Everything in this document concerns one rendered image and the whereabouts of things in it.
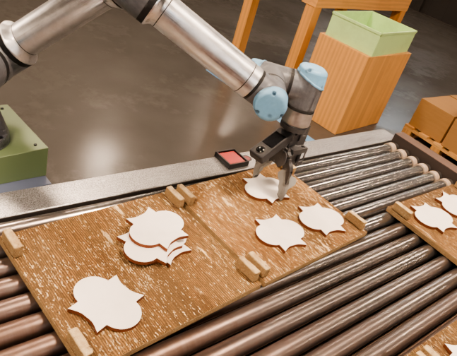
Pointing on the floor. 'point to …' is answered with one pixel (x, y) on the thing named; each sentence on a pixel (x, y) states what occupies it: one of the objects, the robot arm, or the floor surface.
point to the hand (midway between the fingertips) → (265, 188)
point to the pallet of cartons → (441, 126)
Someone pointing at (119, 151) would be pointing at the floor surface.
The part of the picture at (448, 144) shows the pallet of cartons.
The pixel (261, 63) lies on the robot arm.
